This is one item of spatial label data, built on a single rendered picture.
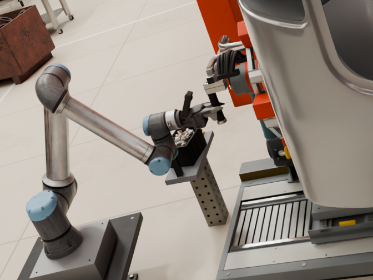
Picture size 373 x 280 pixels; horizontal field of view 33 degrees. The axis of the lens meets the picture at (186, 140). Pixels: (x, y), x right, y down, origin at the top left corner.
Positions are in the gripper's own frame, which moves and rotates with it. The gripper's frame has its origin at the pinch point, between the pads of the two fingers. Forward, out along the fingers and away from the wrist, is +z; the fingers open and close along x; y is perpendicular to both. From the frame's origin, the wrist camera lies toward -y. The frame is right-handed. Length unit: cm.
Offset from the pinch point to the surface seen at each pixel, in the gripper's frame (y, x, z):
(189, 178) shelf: 39, -11, -31
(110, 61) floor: 83, -351, -219
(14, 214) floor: 83, -79, -196
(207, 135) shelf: 38, -48, -30
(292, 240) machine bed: 75, 2, 11
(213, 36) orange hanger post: -10, -60, -11
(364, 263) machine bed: 76, 23, 43
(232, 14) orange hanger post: -19, -60, 1
